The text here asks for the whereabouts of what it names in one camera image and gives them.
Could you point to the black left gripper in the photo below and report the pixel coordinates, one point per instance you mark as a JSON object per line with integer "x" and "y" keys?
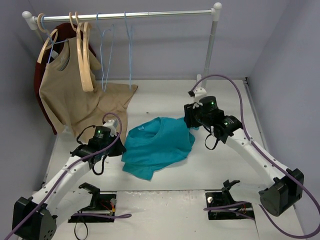
{"x": 116, "y": 149}

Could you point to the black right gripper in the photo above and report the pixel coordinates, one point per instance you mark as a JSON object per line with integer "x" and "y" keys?
{"x": 188, "y": 117}

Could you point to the teal t shirt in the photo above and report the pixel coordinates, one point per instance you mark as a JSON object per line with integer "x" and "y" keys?
{"x": 156, "y": 144}

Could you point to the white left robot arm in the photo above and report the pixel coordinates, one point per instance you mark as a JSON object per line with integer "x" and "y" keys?
{"x": 39, "y": 216}

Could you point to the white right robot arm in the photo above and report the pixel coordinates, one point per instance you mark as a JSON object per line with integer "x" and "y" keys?
{"x": 281, "y": 187}

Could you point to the wooden hanger middle pair front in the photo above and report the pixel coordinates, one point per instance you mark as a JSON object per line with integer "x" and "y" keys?
{"x": 85, "y": 34}

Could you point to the wooden hanger pair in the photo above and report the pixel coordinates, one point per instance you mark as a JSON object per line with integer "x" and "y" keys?
{"x": 79, "y": 49}
{"x": 85, "y": 34}

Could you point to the wooden hanger middle pair back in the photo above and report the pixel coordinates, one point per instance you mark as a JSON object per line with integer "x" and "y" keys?
{"x": 79, "y": 49}

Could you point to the wooden hanger far left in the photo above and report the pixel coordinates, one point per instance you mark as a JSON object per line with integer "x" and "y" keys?
{"x": 51, "y": 37}

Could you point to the beige tank top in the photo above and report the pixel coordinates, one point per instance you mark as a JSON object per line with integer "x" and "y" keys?
{"x": 69, "y": 107}

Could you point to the dark red garment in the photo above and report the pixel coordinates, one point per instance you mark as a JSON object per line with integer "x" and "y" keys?
{"x": 63, "y": 32}

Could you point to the metal clothes rack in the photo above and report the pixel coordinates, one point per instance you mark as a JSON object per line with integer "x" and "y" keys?
{"x": 214, "y": 12}

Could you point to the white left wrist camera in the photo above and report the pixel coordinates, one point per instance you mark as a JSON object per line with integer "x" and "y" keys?
{"x": 112, "y": 124}

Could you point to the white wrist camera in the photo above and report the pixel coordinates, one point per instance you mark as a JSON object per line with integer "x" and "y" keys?
{"x": 197, "y": 94}
{"x": 112, "y": 124}

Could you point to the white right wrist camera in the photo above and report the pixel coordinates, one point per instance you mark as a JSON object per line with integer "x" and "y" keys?
{"x": 197, "y": 94}

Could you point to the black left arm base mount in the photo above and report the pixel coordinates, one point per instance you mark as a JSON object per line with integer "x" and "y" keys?
{"x": 102, "y": 203}

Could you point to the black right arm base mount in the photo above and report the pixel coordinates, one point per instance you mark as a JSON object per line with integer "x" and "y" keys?
{"x": 225, "y": 207}

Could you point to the blue wire hanger holding top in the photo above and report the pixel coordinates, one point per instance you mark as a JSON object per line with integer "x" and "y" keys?
{"x": 51, "y": 53}

